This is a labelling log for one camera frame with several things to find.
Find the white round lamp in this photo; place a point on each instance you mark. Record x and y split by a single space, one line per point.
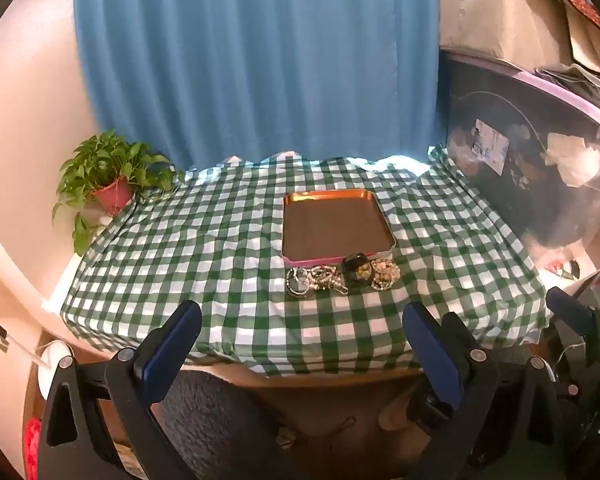
52 365

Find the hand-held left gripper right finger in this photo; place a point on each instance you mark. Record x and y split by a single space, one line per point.
431 346

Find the white bag with black trim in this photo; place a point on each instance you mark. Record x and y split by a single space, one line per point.
580 55

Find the silver striped bangle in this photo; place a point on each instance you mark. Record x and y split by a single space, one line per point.
322 274

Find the grey fabric storage box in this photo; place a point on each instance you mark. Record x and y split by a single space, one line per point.
500 5

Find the white printed card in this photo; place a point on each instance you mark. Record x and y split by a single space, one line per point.
565 267

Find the grey fuzzy cushion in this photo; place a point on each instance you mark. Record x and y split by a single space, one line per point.
215 425

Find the green potted plant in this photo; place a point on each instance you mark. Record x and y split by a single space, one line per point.
111 170

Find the blue curtain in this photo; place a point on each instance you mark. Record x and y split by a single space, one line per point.
260 60

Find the green checked tablecloth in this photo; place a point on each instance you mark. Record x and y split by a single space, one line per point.
205 260

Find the clear bin with purple lid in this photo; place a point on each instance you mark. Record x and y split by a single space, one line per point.
530 160

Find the black binder clip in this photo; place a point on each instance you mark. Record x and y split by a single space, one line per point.
1 336

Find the orange metal tray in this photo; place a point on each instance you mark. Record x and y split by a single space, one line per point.
335 227

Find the red fuzzy cloth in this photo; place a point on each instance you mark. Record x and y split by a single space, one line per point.
31 450

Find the black jewelry case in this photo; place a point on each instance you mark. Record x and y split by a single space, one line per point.
356 266

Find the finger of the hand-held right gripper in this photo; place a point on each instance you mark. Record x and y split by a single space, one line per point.
569 306

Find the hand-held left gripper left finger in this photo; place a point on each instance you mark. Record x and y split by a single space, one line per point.
174 341

